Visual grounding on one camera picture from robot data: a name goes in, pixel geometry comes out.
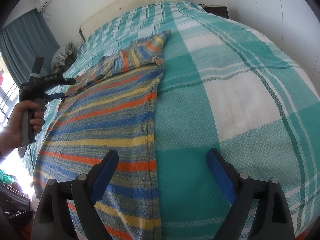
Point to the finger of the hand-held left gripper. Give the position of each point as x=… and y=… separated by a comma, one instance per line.
x=68, y=80
x=57, y=95

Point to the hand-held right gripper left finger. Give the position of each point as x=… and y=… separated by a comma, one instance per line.
x=105, y=177

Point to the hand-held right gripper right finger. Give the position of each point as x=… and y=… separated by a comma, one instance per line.
x=220, y=175

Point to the striped knit sweater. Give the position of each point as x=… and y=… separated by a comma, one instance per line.
x=100, y=125

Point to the dark clothes pile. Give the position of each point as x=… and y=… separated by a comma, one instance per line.
x=15, y=205

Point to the person's left hand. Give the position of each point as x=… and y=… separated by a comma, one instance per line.
x=13, y=127

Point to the window railing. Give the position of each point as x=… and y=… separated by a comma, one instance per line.
x=7, y=97

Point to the blue curtain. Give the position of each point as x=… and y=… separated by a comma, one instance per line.
x=25, y=42

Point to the bed with teal plaid cover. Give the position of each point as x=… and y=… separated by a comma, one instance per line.
x=237, y=105

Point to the cream padded headboard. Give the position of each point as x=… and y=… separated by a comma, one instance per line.
x=140, y=0

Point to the dark wooden nightstand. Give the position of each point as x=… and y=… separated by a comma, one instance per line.
x=217, y=11

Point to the white wardrobe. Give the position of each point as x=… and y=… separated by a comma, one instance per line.
x=300, y=30

